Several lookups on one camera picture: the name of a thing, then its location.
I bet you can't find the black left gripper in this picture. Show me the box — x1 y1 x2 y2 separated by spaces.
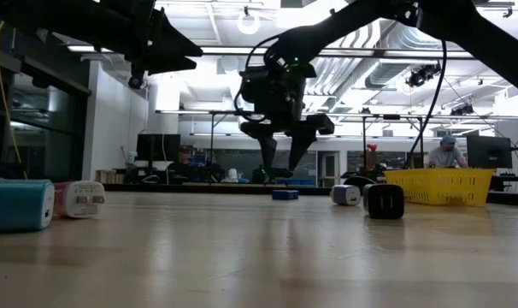
96 0 204 91

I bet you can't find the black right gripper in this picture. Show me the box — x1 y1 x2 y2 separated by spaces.
240 40 336 172

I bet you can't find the royal blue box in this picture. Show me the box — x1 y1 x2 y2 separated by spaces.
271 189 300 201

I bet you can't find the purple white USB charger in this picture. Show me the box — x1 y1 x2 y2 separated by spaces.
330 184 362 207

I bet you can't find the black USB wall charger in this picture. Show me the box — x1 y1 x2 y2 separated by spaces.
362 183 406 220

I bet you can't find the pink white USB charger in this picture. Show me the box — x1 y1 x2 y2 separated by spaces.
53 180 107 220

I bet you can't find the blue white USB charger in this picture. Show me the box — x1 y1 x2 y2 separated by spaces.
0 178 56 234

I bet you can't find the black computer monitor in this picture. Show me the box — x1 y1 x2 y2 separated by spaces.
135 133 182 163
466 134 514 169

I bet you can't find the yellow plastic basket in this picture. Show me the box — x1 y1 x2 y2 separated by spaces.
383 168 496 207

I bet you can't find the person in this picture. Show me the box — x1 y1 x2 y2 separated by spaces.
427 135 469 169

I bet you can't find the black cable loop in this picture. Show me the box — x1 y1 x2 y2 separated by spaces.
343 175 378 189

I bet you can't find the white ring ceiling light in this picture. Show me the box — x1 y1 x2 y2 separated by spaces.
236 11 262 36

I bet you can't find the black ceiling camera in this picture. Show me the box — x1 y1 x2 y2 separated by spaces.
406 63 442 89

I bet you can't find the yellow extension cable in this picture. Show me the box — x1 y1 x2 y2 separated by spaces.
0 15 28 181

